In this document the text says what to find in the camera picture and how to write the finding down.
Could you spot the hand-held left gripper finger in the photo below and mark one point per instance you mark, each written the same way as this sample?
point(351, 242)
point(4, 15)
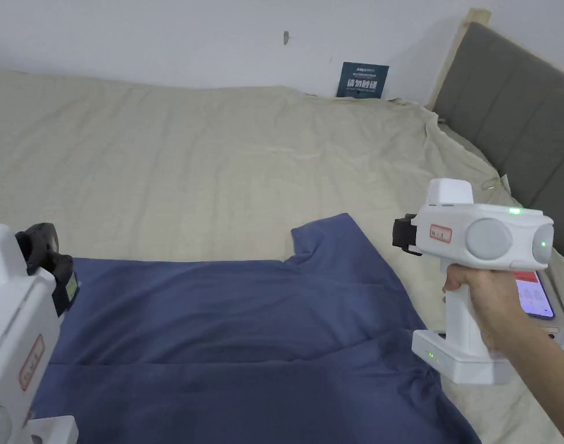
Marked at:
point(67, 287)

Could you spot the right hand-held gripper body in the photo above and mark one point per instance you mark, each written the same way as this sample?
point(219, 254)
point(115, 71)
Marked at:
point(485, 238)

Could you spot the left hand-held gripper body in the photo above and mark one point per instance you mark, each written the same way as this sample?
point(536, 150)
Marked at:
point(9, 323)

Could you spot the person's right forearm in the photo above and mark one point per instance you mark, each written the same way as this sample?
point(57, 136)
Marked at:
point(541, 384)

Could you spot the person's right hand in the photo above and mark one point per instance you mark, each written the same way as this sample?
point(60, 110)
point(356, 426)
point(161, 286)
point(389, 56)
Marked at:
point(490, 300)

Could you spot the smartphone with lit screen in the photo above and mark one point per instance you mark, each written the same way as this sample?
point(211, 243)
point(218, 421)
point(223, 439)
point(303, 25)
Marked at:
point(535, 296)

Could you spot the grey padded headboard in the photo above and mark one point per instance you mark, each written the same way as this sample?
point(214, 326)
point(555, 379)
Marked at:
point(518, 111)

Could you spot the bed with beige sheet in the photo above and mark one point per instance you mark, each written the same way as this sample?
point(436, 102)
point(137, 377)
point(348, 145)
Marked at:
point(180, 175)

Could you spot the dark blue shirt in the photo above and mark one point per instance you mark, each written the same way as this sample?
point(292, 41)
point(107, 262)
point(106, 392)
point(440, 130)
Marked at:
point(245, 342)

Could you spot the dark blue sign card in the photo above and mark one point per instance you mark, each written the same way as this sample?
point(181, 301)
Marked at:
point(362, 80)

